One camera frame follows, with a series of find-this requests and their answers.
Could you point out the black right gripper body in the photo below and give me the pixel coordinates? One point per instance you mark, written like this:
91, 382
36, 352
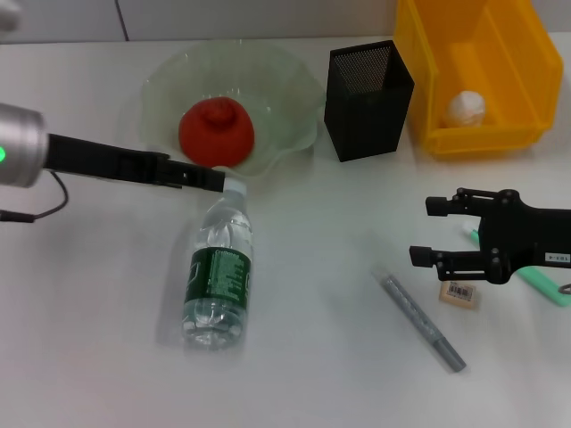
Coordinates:
526, 241

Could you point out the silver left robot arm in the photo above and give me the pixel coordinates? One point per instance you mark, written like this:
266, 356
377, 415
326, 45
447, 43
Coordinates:
20, 142

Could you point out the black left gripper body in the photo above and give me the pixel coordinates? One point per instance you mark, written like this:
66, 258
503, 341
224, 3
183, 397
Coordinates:
102, 160

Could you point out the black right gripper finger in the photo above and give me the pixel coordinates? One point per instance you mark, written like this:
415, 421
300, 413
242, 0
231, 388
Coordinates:
437, 206
421, 256

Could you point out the white paper ball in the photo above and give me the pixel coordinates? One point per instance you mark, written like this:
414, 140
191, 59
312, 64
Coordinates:
466, 109

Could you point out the grey marker pen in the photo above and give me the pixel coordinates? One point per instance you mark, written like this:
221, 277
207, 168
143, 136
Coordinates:
415, 316

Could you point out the green wavy glass fruit plate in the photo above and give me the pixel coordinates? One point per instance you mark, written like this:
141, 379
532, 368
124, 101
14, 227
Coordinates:
285, 89

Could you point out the clear green-label water bottle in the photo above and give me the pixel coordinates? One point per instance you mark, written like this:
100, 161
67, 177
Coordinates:
218, 276

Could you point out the beige eraser with barcode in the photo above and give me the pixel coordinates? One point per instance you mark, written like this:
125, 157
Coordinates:
459, 295

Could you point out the black mesh pen holder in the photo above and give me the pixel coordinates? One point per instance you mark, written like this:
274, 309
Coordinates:
366, 120

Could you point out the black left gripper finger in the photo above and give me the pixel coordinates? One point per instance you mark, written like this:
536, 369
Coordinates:
201, 178

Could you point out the red-orange knitted toy orange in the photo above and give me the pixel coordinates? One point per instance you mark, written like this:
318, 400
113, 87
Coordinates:
216, 134

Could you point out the mint green pen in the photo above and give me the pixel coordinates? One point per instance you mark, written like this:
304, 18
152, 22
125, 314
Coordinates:
540, 283

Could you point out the yellow plastic storage bin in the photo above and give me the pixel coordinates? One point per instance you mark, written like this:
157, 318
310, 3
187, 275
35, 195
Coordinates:
513, 67

